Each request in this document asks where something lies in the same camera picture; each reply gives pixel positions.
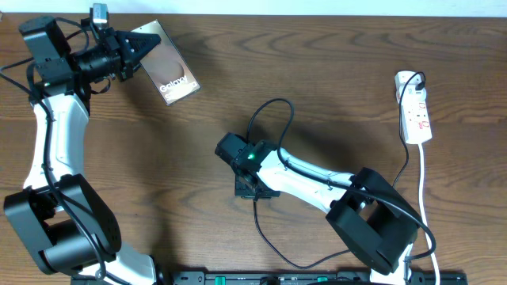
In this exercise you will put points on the white power strip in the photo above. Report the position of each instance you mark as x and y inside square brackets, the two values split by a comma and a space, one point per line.
[415, 118]

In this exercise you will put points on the black USB plug in strip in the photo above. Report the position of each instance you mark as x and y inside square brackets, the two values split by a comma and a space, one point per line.
[420, 86]

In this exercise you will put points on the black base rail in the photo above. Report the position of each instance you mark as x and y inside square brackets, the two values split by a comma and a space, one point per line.
[344, 277]

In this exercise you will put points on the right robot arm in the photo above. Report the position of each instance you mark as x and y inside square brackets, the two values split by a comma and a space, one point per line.
[376, 224]

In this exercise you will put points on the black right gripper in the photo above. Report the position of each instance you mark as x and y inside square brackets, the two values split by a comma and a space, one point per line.
[240, 190]

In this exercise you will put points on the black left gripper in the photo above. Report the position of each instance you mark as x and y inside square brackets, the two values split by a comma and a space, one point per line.
[121, 39]

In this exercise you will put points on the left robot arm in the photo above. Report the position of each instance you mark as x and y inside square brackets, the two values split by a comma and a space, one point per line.
[63, 223]

